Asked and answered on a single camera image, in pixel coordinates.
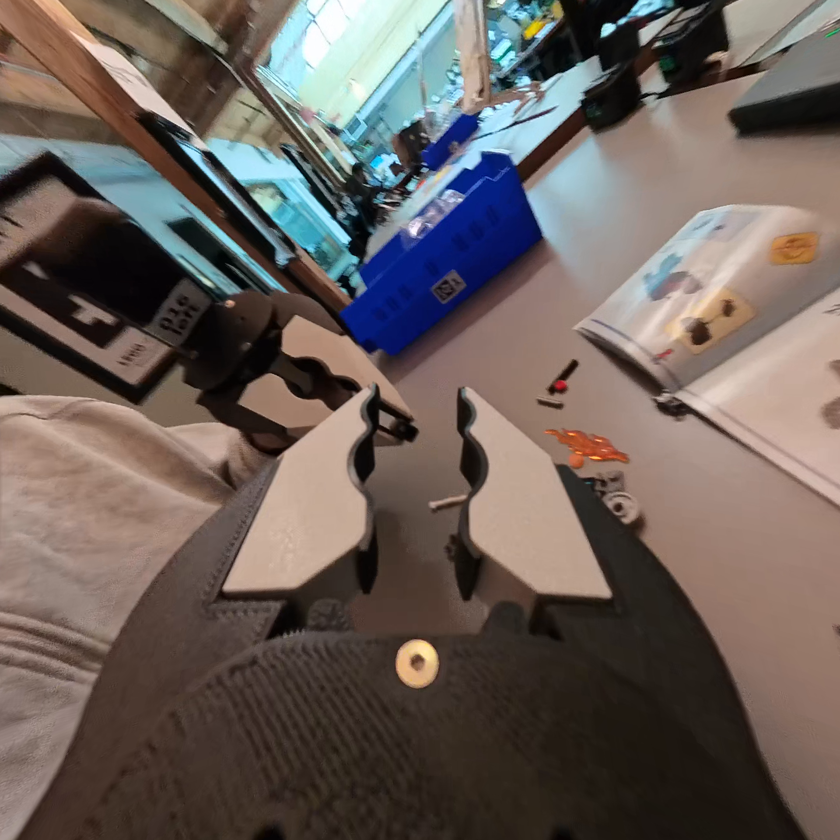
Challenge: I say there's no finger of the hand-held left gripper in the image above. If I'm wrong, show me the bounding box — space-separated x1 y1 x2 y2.
246 357 362 455
280 314 417 448

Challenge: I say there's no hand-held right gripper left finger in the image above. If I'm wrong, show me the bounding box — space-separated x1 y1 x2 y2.
222 384 383 599

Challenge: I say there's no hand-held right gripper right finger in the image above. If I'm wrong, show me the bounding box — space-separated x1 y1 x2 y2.
456 386 616 602

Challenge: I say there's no person's left forearm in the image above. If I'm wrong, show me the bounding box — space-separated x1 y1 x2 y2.
0 394 269 592

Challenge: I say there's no light grey round lego piece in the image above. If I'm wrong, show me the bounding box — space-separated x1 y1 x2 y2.
600 488 642 524

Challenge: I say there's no orange transparent lego flame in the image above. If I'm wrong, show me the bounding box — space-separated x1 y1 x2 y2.
544 427 630 464

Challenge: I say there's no lego instruction booklet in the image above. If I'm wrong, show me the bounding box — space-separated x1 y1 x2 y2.
574 204 840 508

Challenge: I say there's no large blue plastic bin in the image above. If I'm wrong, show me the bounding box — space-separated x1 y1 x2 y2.
339 151 544 356

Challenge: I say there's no small blue plastic bin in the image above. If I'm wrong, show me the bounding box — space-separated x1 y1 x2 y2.
420 112 480 169

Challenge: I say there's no person's grey sweatshirt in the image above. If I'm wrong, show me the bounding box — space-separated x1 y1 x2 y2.
0 591 139 828

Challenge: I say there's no black power box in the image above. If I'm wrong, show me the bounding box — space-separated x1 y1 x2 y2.
728 25 840 137

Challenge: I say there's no black camera charger dock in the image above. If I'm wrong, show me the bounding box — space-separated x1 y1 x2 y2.
655 12 730 84
582 62 642 133

